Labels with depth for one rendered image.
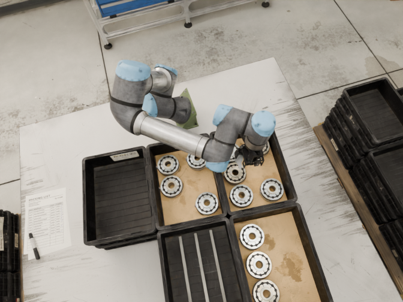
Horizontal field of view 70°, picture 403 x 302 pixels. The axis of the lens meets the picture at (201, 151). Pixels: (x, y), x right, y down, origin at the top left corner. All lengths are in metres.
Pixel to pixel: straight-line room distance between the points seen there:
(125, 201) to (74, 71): 1.94
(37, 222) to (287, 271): 1.22
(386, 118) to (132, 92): 1.62
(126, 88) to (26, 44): 2.64
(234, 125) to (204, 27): 2.30
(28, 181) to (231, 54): 2.01
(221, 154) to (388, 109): 1.46
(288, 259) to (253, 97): 0.90
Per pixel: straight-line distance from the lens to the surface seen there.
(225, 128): 0.92
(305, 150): 1.63
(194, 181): 1.37
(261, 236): 1.29
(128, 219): 1.38
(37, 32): 3.69
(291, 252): 1.33
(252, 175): 1.38
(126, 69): 1.04
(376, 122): 2.12
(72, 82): 3.04
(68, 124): 1.87
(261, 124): 0.89
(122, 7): 2.94
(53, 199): 1.71
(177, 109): 1.52
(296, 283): 1.33
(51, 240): 1.65
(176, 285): 1.31
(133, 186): 1.42
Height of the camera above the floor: 2.12
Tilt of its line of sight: 65 degrees down
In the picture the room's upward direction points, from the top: 8 degrees counter-clockwise
